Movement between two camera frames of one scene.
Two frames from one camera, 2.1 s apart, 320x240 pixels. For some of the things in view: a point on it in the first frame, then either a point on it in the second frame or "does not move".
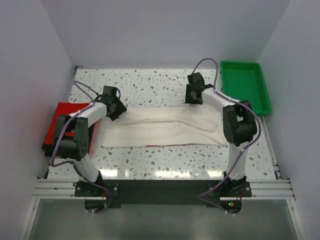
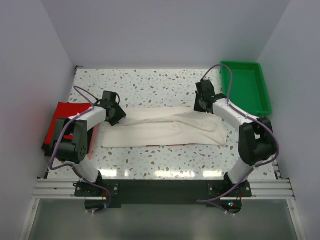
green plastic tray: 245,81 does not move
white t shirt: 194,125 does not move
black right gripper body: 189,97 → 198,105
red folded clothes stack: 63,108 does not move
